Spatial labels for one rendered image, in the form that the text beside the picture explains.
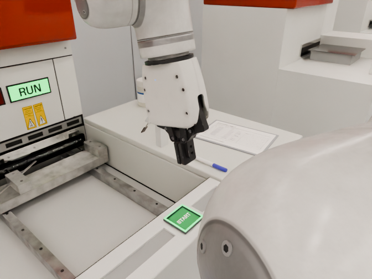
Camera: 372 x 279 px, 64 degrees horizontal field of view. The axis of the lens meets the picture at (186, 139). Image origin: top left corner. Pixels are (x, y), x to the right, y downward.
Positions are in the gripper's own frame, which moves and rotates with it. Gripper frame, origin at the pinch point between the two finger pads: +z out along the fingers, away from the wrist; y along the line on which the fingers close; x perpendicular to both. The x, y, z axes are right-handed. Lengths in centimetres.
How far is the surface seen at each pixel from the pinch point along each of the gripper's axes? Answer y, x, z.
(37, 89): -57, 2, -10
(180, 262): 0.5, -6.6, 18.4
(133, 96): -219, 160, 35
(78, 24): -203, 109, -39
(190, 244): 1.0, -3.7, 16.4
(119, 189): -36.8, 8.0, 20.8
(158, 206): -21.5, 8.4, 22.5
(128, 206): -31.0, 5.8, 23.6
